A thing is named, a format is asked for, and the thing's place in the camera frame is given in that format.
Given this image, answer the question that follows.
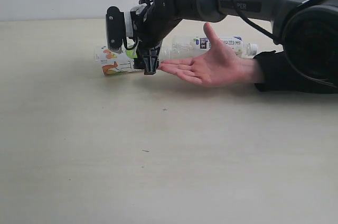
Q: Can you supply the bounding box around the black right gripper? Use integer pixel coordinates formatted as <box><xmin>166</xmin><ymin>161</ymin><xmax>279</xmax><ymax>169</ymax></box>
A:
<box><xmin>134</xmin><ymin>0</ymin><xmax>201</xmax><ymax>76</ymax></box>

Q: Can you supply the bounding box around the square tea bottle colourful label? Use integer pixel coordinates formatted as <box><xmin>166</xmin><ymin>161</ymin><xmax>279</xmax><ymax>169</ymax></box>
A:
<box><xmin>93</xmin><ymin>46</ymin><xmax>143</xmax><ymax>76</ymax></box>

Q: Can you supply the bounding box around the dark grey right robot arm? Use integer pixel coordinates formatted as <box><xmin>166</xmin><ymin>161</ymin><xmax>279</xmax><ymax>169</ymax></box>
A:
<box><xmin>124</xmin><ymin>0</ymin><xmax>337</xmax><ymax>87</ymax></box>

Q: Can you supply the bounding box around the black sleeved forearm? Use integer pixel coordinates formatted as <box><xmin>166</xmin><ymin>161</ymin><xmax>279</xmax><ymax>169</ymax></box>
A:
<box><xmin>254</xmin><ymin>51</ymin><xmax>337</xmax><ymax>94</ymax></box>

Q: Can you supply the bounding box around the clear jasmine tea bottle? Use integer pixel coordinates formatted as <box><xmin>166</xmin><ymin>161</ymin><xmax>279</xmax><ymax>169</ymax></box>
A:
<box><xmin>172</xmin><ymin>36</ymin><xmax>258</xmax><ymax>58</ymax></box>

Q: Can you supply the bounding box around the person's open bare hand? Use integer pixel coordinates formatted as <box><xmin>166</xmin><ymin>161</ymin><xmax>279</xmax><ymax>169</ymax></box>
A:
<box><xmin>158</xmin><ymin>22</ymin><xmax>264</xmax><ymax>87</ymax></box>

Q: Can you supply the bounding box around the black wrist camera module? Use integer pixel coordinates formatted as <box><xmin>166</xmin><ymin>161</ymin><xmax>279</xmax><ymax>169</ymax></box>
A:
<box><xmin>106</xmin><ymin>6</ymin><xmax>134</xmax><ymax>53</ymax></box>

